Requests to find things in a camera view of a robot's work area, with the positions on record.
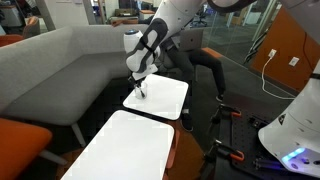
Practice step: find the orange black clamp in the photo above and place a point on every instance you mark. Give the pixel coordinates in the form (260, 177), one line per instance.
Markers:
(225, 153)
(226, 112)

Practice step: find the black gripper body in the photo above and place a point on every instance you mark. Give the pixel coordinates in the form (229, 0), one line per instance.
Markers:
(134, 82)

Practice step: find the white wall outlet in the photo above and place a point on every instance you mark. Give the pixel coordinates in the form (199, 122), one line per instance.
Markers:
(294, 61)
(272, 53)

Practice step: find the silver laptop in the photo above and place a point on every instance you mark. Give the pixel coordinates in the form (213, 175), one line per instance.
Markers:
(190, 39)

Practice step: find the black and white marker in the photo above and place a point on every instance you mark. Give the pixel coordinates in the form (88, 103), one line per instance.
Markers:
(141, 91)

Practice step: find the orange wall panel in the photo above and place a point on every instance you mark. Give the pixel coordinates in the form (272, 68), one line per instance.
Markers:
(290, 40)

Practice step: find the grey sofa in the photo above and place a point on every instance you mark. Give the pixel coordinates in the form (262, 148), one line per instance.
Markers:
(54, 77)

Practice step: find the white left side table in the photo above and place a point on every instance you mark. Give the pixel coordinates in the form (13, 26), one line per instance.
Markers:
(127, 147)

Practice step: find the white right side table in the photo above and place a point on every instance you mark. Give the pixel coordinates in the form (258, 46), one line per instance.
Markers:
(165, 97)

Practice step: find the clear glass cup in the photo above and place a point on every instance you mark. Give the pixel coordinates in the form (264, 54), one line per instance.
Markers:
(137, 94)

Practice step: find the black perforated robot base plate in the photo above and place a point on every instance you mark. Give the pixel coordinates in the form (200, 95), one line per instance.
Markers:
(245, 140)

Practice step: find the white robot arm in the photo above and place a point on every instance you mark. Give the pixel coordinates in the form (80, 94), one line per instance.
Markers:
(143, 47)

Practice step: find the white table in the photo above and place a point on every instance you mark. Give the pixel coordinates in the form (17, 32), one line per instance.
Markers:
(165, 97)
(127, 147)

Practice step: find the orange chair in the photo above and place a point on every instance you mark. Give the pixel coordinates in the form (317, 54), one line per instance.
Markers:
(20, 144)

